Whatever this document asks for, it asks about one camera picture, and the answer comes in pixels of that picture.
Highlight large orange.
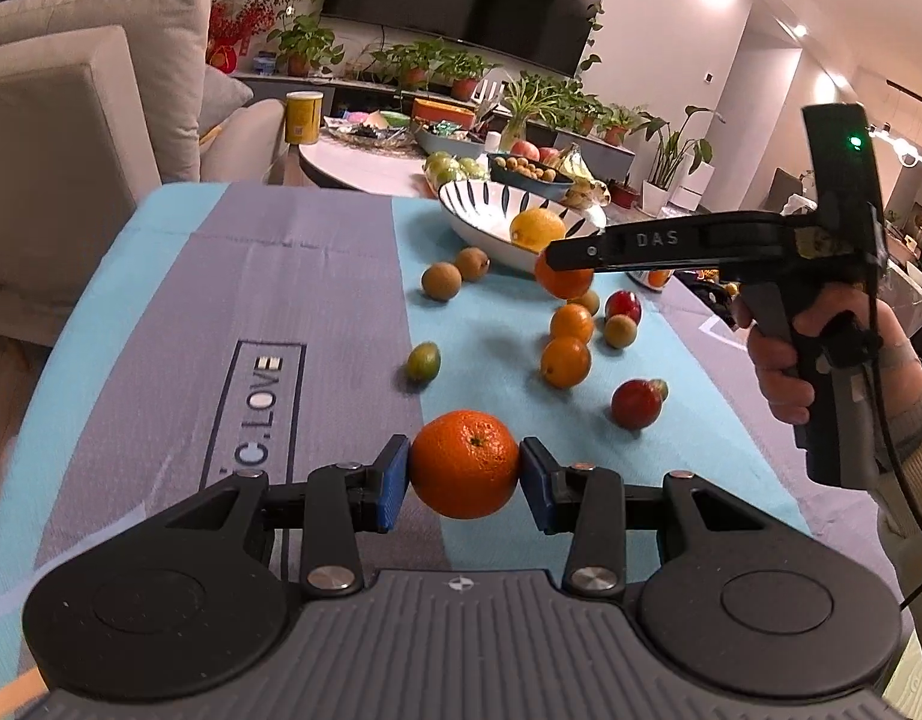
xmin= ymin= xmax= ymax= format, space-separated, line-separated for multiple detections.
xmin=408 ymin=410 xmax=522 ymax=520

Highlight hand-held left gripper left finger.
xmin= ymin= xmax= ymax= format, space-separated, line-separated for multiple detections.
xmin=164 ymin=435 xmax=411 ymax=599

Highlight grey television cabinet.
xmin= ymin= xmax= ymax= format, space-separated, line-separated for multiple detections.
xmin=232 ymin=71 xmax=634 ymax=181

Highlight trailing ivy vine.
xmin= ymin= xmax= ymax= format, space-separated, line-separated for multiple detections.
xmin=300 ymin=0 xmax=619 ymax=76

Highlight pink red apples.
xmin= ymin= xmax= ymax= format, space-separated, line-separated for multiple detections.
xmin=510 ymin=136 xmax=563 ymax=166

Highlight person's right hand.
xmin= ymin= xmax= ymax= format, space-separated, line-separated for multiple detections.
xmin=731 ymin=289 xmax=922 ymax=428

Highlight heap of small green-brown dates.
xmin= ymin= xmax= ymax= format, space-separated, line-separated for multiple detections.
xmin=495 ymin=155 xmax=559 ymax=182

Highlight red apple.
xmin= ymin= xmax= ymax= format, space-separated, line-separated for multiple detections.
xmin=611 ymin=379 xmax=668 ymax=431
xmin=605 ymin=290 xmax=643 ymax=325

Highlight potted green plant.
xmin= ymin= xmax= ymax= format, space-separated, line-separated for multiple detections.
xmin=268 ymin=15 xmax=346 ymax=78
xmin=573 ymin=94 xmax=604 ymax=137
xmin=371 ymin=41 xmax=447 ymax=91
xmin=600 ymin=105 xmax=646 ymax=147
xmin=438 ymin=52 xmax=499 ymax=102

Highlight woven placemat with snacks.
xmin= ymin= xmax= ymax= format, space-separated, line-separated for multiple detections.
xmin=322 ymin=111 xmax=417 ymax=147

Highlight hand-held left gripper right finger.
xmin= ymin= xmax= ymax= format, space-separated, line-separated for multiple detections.
xmin=519 ymin=436 xmax=762 ymax=601

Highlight round white table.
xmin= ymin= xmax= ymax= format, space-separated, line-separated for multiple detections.
xmin=297 ymin=131 xmax=447 ymax=200

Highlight teal tray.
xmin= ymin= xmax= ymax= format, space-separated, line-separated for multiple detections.
xmin=414 ymin=120 xmax=488 ymax=158

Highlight yellow canister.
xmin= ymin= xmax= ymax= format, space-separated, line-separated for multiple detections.
xmin=285 ymin=90 xmax=325 ymax=145

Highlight green plant in glass vase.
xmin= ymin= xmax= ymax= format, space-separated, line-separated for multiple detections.
xmin=498 ymin=75 xmax=582 ymax=140

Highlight bunch of bananas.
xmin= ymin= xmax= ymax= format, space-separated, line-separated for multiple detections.
xmin=555 ymin=144 xmax=608 ymax=207

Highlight tall plant in white pot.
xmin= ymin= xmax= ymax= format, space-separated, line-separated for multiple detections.
xmin=641 ymin=106 xmax=725 ymax=215

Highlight white pendant lamp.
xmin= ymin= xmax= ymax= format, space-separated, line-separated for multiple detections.
xmin=870 ymin=124 xmax=922 ymax=166

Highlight white black striped bowl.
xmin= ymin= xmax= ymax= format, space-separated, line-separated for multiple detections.
xmin=438 ymin=180 xmax=608 ymax=275

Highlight yellow orange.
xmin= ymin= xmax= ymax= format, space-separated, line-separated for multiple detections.
xmin=510 ymin=208 xmax=567 ymax=252

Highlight blue grey striped tablecloth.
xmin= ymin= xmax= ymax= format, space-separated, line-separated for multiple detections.
xmin=0 ymin=181 xmax=922 ymax=720

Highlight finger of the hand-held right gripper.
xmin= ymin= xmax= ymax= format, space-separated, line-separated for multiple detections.
xmin=545 ymin=211 xmax=791 ymax=272

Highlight red flower plant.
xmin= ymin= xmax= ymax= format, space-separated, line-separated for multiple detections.
xmin=206 ymin=0 xmax=286 ymax=76

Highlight orange box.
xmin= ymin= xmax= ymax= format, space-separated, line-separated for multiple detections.
xmin=411 ymin=97 xmax=477 ymax=132

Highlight dark blue bowl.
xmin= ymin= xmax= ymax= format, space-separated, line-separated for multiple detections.
xmin=487 ymin=152 xmax=574 ymax=201

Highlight beige sofa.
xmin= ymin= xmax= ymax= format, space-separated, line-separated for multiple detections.
xmin=0 ymin=0 xmax=286 ymax=346

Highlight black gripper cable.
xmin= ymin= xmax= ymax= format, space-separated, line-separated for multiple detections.
xmin=858 ymin=270 xmax=922 ymax=616

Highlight pile of green apples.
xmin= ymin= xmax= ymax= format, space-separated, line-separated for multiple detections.
xmin=423 ymin=152 xmax=492 ymax=192

